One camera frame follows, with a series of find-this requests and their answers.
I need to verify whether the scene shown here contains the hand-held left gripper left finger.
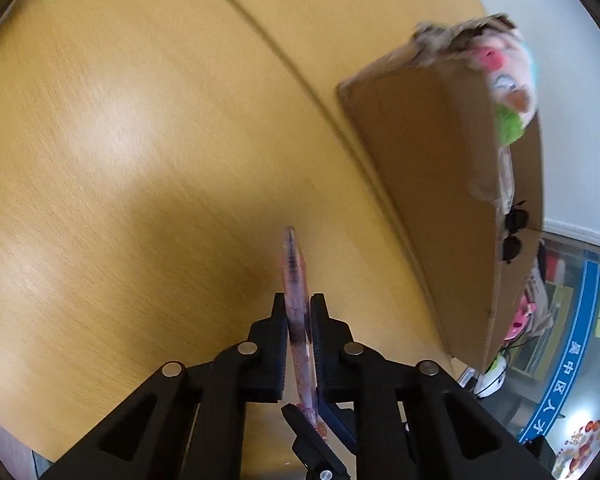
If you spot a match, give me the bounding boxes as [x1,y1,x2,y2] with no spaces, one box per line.
[37,292,288,480]

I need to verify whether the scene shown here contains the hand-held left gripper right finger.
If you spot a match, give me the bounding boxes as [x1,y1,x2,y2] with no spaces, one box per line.
[309,294,556,480]

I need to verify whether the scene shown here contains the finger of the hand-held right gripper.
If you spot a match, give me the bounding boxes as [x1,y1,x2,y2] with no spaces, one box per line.
[280,404,352,480]
[322,402,359,453]

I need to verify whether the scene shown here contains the cardboard box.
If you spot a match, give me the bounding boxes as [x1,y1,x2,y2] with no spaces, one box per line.
[337,15,546,375]

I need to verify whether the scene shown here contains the black glasses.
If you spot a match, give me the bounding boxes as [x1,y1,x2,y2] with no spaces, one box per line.
[500,200,531,265]

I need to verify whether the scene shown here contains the white panda plush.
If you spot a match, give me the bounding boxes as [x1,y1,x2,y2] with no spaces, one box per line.
[485,352,509,386]

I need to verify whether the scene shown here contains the pink rabbit plush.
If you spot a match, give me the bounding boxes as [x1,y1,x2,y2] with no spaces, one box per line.
[507,295,538,346]

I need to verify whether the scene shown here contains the beige black cloth bag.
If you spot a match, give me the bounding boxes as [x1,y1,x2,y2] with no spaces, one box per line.
[525,270,557,337]

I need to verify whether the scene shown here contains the red window decal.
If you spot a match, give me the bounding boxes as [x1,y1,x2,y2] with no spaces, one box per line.
[555,420,600,477]

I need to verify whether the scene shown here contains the blue window band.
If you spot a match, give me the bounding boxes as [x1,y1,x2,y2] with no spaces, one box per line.
[520,260,600,443]

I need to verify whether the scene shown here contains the pink blue pig plush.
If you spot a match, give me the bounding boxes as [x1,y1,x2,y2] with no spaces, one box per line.
[467,12,540,147]

